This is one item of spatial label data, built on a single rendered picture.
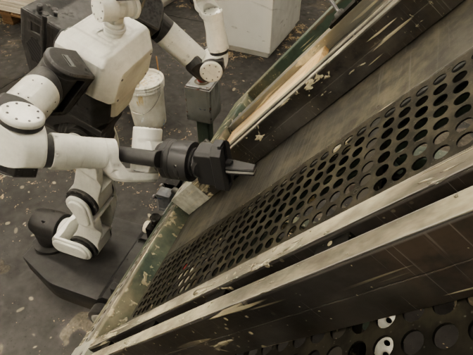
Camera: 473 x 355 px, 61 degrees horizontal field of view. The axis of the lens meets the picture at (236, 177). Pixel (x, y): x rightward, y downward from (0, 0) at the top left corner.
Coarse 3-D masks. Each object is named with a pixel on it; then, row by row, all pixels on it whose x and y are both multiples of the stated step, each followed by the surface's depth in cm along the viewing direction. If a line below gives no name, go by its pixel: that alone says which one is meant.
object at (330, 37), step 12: (372, 0) 107; (360, 12) 110; (336, 24) 114; (348, 24) 113; (324, 36) 118; (336, 36) 116; (312, 48) 121; (300, 60) 125; (288, 72) 129; (276, 84) 133; (264, 96) 138; (252, 108) 143; (240, 120) 149
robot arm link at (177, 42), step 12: (168, 36) 130; (180, 36) 132; (168, 48) 133; (180, 48) 133; (192, 48) 135; (204, 48) 143; (180, 60) 136; (192, 60) 136; (192, 72) 137; (204, 72) 136; (216, 72) 136
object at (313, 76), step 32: (416, 0) 65; (448, 0) 63; (352, 32) 77; (384, 32) 70; (416, 32) 68; (320, 64) 82; (352, 64) 75; (288, 96) 85; (320, 96) 82; (256, 128) 93; (288, 128) 90; (256, 160) 99; (192, 192) 116
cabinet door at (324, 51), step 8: (320, 56) 114; (312, 64) 116; (296, 72) 127; (304, 72) 119; (288, 80) 129; (296, 80) 120; (280, 88) 131; (288, 88) 123; (272, 96) 133; (264, 104) 136; (256, 112) 138; (248, 120) 140; (240, 128) 143; (232, 136) 145
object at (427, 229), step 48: (384, 192) 31; (432, 192) 28; (288, 240) 40; (336, 240) 34; (384, 240) 28; (432, 240) 26; (240, 288) 41; (288, 288) 35; (336, 288) 32; (384, 288) 30; (432, 288) 28; (144, 336) 56; (192, 336) 48; (240, 336) 44; (288, 336) 40
